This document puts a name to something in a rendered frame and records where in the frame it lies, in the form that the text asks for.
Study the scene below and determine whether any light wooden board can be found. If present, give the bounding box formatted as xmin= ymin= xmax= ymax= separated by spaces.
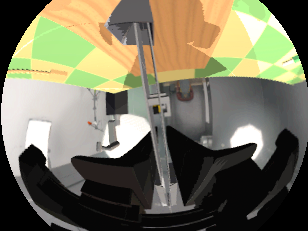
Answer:
xmin=38 ymin=0 xmax=234 ymax=76

